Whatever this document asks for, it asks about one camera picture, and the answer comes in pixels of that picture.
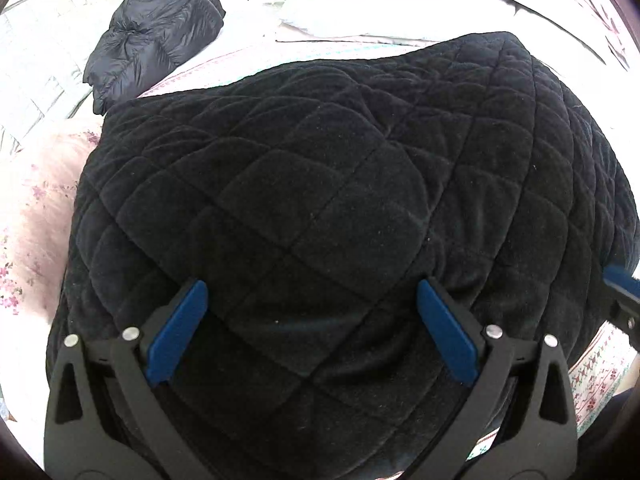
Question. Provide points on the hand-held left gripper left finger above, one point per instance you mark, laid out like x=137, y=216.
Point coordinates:
x=177, y=327

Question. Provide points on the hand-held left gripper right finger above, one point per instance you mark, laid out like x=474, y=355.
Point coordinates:
x=447, y=327

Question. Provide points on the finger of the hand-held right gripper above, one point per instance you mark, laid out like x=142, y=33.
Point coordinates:
x=622, y=280
x=627, y=322

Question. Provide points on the black quilted coat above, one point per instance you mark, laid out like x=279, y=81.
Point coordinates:
x=325, y=210

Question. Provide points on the patterned striped bed sheet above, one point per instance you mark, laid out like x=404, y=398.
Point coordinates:
x=600, y=375

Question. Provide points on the pink floral pillow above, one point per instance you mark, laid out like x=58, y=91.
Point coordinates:
x=40, y=210

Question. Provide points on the black puffer jacket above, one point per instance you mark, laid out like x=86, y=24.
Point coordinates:
x=155, y=45

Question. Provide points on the grey quilted headboard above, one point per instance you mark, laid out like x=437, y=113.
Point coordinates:
x=45, y=50

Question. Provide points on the pale grey duvet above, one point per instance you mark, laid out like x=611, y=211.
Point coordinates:
x=375, y=25

